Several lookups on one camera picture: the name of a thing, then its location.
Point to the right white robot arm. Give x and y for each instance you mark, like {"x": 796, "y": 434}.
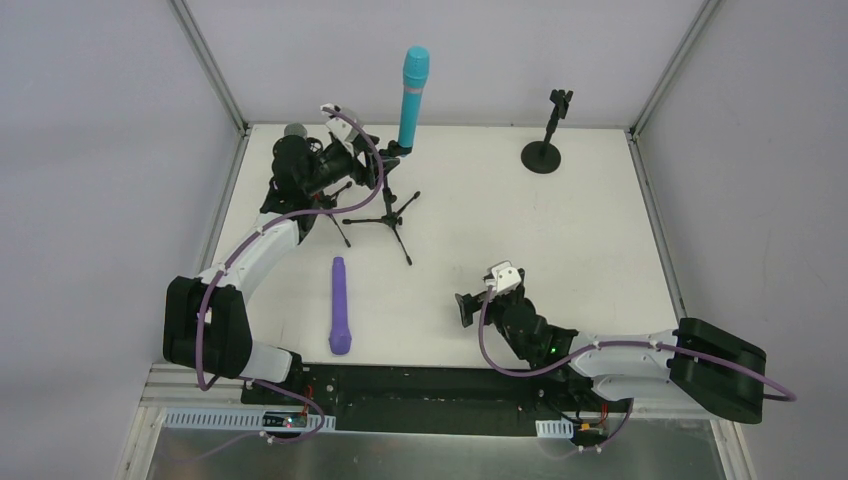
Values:
{"x": 695, "y": 362}

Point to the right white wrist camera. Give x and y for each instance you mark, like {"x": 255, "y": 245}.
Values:
{"x": 503, "y": 278}

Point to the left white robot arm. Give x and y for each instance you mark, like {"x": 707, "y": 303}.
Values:
{"x": 206, "y": 325}

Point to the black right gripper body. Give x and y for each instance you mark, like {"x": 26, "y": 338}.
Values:
{"x": 480, "y": 307}

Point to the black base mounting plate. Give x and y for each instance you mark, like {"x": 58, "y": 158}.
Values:
{"x": 425, "y": 400}

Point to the black tripod shock-mount stand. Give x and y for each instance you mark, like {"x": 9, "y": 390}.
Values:
{"x": 302, "y": 170}

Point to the black round-base mic stand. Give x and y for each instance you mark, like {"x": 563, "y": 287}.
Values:
{"x": 541, "y": 157}

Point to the purple toy microphone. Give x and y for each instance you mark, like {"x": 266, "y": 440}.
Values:
{"x": 340, "y": 337}

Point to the black tripod clip stand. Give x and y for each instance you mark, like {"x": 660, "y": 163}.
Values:
{"x": 392, "y": 217}

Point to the red glitter microphone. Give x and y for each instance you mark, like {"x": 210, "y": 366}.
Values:
{"x": 296, "y": 130}

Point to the teal toy microphone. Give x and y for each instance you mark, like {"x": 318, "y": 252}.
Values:
{"x": 415, "y": 73}

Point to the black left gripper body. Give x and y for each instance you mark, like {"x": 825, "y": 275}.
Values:
{"x": 365, "y": 168}

